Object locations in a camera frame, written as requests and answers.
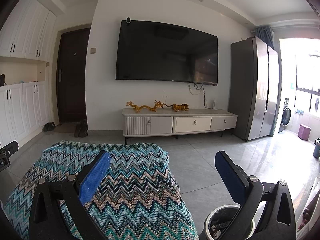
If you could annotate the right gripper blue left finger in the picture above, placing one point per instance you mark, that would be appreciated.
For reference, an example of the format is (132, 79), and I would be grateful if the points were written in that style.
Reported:
(46, 220)

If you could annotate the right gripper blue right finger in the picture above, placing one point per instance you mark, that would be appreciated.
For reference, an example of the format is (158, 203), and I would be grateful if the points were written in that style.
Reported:
(278, 218)

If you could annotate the white round trash bin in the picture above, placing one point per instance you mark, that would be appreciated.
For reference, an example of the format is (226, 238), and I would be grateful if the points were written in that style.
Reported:
(217, 221)

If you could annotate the dark shoes by door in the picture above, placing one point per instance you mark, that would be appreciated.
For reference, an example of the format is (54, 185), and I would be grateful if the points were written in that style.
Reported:
(48, 127)

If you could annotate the brown shoes on doormat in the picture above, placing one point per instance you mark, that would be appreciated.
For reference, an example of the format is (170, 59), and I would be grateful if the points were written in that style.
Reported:
(81, 129)

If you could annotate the zigzag knitted table cloth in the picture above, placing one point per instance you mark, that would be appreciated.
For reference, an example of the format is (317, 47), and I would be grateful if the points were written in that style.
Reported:
(138, 197)

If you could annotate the purple storage stool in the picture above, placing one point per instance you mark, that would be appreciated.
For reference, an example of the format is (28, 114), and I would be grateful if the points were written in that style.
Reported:
(304, 132)

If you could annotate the washing machine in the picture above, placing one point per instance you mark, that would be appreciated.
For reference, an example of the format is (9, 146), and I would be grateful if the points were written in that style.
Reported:
(286, 115)

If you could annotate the dark brown entrance door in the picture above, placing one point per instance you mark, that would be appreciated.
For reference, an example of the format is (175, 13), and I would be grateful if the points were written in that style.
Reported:
(70, 81)

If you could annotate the grey double-door refrigerator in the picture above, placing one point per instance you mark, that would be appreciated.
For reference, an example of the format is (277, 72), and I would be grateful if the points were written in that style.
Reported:
(254, 88)

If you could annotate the white TV cabinet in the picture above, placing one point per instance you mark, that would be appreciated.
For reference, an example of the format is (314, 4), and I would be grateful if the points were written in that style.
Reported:
(166, 122)

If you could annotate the golden dragon figurine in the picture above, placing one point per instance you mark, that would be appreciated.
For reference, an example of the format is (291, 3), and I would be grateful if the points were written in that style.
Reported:
(137, 108)

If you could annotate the golden tiger figurine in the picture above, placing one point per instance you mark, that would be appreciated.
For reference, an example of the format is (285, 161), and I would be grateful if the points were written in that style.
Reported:
(177, 108)

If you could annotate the white wall cabinets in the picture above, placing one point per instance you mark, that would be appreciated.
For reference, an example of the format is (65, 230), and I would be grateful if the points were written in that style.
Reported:
(25, 43)

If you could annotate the wall light switch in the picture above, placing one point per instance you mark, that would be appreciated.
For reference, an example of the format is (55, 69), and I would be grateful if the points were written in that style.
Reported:
(93, 50)

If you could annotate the black wall television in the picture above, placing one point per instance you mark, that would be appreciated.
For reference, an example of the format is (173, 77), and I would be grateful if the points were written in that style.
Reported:
(157, 51)

